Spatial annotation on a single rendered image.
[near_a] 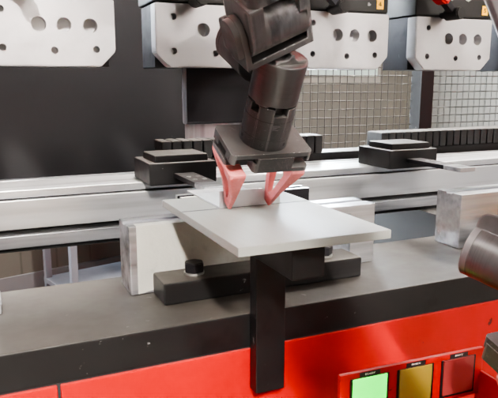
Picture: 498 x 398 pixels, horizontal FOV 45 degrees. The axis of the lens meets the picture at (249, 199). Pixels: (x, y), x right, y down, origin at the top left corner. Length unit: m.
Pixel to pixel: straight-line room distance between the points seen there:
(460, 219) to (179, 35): 0.57
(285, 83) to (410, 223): 0.81
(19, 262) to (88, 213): 2.48
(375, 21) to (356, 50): 0.05
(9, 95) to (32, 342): 0.68
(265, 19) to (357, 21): 0.32
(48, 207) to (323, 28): 0.52
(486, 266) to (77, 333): 0.45
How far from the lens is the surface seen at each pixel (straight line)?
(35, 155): 1.31
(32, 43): 0.75
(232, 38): 0.61
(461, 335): 0.98
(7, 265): 3.51
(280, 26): 0.61
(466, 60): 1.03
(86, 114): 1.31
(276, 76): 0.64
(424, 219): 1.36
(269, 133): 0.67
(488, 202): 1.12
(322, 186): 1.21
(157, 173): 1.02
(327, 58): 0.88
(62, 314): 0.79
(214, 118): 0.84
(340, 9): 0.85
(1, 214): 1.04
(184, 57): 0.79
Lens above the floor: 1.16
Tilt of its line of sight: 11 degrees down
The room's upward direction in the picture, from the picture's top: straight up
